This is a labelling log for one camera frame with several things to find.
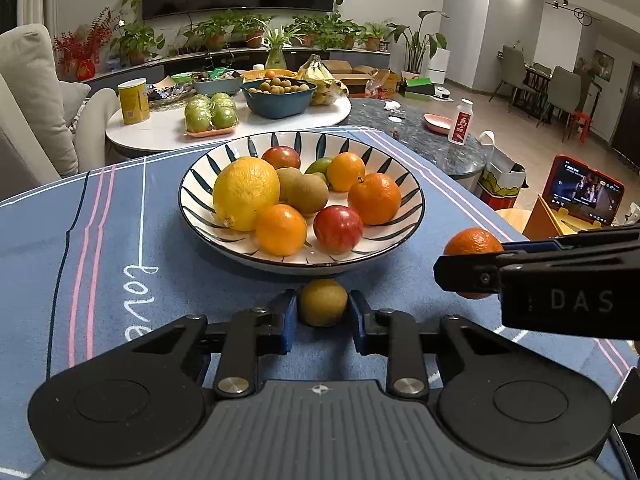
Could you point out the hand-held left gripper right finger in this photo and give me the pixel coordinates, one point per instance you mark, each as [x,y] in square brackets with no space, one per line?
[357,325]

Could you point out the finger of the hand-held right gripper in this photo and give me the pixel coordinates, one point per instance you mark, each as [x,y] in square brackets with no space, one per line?
[530,246]
[470,272]

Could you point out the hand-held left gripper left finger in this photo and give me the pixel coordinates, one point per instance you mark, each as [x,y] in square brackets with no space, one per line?
[290,325]

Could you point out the orange mandarin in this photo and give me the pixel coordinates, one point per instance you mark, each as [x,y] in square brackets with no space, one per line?
[281,229]
[345,171]
[470,242]
[375,198]

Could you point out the red apple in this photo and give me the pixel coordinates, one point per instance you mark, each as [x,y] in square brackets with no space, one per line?
[338,228]
[281,156]

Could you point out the white bowl with dark stripes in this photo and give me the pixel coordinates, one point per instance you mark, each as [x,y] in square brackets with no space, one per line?
[220,240]

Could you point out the yellow lemon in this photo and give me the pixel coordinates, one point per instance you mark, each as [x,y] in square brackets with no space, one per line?
[245,192]

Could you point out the small green fruit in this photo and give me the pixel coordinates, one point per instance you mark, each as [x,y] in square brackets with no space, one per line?
[317,165]

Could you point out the orange wooden phone stand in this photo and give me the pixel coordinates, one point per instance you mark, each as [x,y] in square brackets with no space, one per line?
[550,220]

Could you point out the white printed paper bag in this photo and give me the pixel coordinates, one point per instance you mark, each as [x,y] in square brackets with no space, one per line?
[500,180]

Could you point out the phone in red case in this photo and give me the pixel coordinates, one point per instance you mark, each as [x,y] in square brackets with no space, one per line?
[582,192]

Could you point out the blue striped tablecloth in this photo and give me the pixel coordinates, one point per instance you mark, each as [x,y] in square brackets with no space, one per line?
[200,300]

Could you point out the red plastic stool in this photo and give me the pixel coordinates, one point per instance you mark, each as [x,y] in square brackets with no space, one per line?
[581,122]

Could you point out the dark marble round table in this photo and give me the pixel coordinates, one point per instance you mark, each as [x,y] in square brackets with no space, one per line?
[425,145]

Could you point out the white bottle with red label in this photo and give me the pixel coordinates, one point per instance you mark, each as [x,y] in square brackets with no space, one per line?
[462,122]

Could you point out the pink dish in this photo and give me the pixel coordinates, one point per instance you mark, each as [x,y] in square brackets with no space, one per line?
[437,122]

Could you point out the grey dining chair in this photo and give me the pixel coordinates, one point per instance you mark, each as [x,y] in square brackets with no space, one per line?
[515,72]
[562,92]

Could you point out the dark wooden door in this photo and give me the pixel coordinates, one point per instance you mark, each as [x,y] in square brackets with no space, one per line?
[627,110]

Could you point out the white robot vacuum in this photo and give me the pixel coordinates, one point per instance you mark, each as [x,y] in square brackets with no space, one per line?
[440,91]

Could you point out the white tissue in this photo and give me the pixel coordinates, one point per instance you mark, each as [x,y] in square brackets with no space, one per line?
[392,106]

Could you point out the green box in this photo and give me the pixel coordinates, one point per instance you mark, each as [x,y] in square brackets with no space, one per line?
[419,85]

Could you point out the white air purifier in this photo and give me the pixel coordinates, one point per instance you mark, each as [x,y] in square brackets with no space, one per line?
[437,67]

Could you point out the red snack bags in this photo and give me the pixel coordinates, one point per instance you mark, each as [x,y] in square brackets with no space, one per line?
[380,85]

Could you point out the dark blue bowl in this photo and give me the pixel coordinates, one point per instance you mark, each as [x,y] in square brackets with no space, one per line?
[280,105]

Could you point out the cardboard box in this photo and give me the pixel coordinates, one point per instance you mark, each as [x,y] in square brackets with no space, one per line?
[362,80]

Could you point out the pack of green apples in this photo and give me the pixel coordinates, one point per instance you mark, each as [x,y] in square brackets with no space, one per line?
[210,112]

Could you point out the round white table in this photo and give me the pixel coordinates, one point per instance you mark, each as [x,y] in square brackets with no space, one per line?
[165,132]

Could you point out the tall leafy floor plant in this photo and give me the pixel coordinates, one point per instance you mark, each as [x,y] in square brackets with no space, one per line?
[415,40]

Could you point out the black ceiling track light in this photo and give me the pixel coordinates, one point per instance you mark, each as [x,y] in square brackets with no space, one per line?
[575,12]

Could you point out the pile of longans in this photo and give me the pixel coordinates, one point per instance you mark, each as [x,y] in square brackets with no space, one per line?
[280,86]

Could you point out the bunch of bananas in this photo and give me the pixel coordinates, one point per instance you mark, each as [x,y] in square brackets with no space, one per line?
[320,77]

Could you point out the orange plastic basket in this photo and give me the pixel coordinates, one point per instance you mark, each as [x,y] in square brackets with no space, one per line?
[265,75]

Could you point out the pile of snack packets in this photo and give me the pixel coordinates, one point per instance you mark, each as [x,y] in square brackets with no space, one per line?
[167,90]

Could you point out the yellow can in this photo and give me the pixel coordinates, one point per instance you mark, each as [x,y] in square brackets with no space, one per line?
[134,101]

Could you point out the glass vase with green plant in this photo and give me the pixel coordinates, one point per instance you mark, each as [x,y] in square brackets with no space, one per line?
[276,52]

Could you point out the grey television cabinet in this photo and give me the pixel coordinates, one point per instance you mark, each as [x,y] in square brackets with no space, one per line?
[170,63]

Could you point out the row of potted plants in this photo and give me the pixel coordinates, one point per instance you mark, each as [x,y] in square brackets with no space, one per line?
[215,27]

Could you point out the grey cushion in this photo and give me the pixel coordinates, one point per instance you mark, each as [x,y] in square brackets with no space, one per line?
[75,97]

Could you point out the beige recliner sofa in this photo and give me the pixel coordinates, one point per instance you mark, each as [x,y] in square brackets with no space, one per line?
[30,100]

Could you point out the red flower arrangement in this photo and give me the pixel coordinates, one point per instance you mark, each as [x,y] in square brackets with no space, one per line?
[82,45]

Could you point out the framed wall picture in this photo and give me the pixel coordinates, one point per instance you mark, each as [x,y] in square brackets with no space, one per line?
[602,65]

